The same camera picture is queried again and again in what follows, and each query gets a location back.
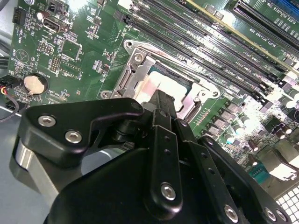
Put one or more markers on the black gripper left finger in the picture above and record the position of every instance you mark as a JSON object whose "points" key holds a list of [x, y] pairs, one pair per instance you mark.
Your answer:
{"points": [[70, 116]]}

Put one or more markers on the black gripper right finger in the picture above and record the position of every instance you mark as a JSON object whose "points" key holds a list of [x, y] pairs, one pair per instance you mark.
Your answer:
{"points": [[205, 163]]}

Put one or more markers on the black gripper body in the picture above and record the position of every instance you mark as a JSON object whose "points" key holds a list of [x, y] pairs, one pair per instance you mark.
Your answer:
{"points": [[105, 198]]}

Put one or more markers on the metal socket cover frame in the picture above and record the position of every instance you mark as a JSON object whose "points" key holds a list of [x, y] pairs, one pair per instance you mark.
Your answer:
{"points": [[140, 74]]}

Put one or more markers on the silver green CPU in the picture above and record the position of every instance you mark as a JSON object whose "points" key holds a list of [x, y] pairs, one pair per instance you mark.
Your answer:
{"points": [[163, 80]]}

